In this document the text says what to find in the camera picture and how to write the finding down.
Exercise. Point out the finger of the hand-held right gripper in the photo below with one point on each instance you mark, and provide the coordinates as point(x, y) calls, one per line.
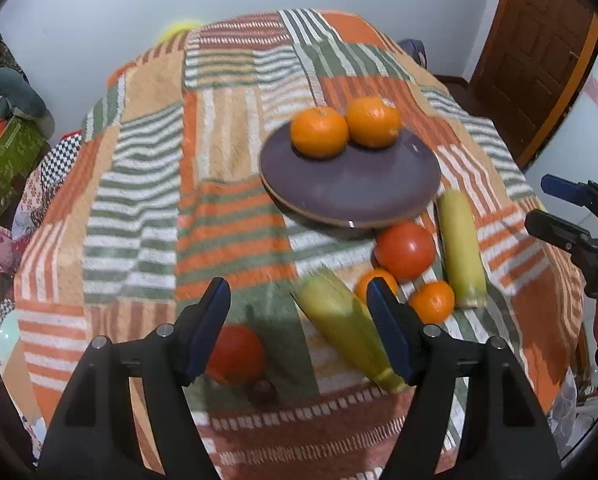
point(561, 187)
point(554, 230)

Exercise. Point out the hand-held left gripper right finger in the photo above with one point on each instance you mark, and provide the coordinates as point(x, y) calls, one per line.
point(386, 320)

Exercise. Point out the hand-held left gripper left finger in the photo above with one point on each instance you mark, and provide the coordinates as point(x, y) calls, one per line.
point(211, 325)

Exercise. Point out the red tomato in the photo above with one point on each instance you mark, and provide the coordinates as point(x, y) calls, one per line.
point(405, 252)
point(239, 355)

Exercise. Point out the small orange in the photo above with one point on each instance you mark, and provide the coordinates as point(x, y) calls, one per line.
point(365, 285)
point(432, 302)

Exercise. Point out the yellow corn cob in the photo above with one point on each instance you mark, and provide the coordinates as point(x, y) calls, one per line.
point(460, 250)
point(339, 320)

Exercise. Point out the small dark red jujube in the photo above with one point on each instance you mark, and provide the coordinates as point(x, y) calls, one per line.
point(264, 392)

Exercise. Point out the dark purple plate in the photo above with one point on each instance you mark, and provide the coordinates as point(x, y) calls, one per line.
point(359, 185)

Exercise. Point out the striped patchwork blanket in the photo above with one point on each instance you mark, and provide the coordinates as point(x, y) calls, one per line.
point(144, 210)

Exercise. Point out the brown wooden door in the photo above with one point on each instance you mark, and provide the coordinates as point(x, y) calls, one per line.
point(534, 50)

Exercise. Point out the large orange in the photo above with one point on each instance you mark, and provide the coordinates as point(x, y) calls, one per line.
point(319, 132)
point(374, 122)

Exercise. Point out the purple chair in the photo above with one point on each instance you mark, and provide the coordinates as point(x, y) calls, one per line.
point(415, 52)

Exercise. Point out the black white checkered cloth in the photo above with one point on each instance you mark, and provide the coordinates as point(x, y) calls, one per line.
point(61, 157)

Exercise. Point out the green cardboard box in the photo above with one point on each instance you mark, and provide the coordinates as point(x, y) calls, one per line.
point(9, 165)

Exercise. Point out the yellow foam cushion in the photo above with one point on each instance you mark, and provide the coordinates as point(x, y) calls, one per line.
point(179, 27)

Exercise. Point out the grey stuffed toy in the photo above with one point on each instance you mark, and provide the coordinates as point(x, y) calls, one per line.
point(14, 95)

